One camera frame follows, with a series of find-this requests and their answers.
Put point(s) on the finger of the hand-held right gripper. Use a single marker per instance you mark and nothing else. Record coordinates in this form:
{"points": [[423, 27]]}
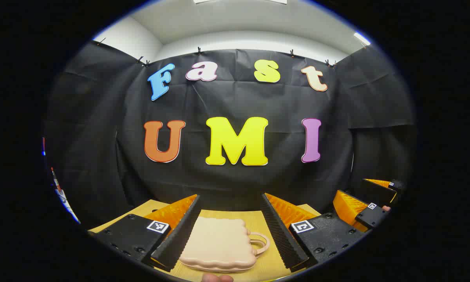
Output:
{"points": [[366, 217], [376, 192]]}

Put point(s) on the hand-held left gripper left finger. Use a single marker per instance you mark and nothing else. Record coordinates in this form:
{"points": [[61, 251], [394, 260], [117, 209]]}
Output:
{"points": [[180, 235]]}

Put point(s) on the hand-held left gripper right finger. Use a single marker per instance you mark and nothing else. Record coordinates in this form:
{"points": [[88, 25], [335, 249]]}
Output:
{"points": [[284, 239]]}

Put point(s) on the white side desk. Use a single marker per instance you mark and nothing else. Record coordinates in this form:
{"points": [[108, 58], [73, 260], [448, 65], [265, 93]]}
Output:
{"points": [[68, 205]]}

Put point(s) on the red white bottle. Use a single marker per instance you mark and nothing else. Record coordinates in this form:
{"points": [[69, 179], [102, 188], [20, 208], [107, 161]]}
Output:
{"points": [[56, 182]]}

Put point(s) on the black backdrop cloth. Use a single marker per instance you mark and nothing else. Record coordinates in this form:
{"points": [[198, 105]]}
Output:
{"points": [[235, 98]]}

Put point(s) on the ceiling light panel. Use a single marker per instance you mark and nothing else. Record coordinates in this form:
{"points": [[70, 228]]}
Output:
{"points": [[239, 1], [362, 38]]}

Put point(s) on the row of black cloth clips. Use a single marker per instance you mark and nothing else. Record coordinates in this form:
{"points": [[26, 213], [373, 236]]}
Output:
{"points": [[199, 51]]}

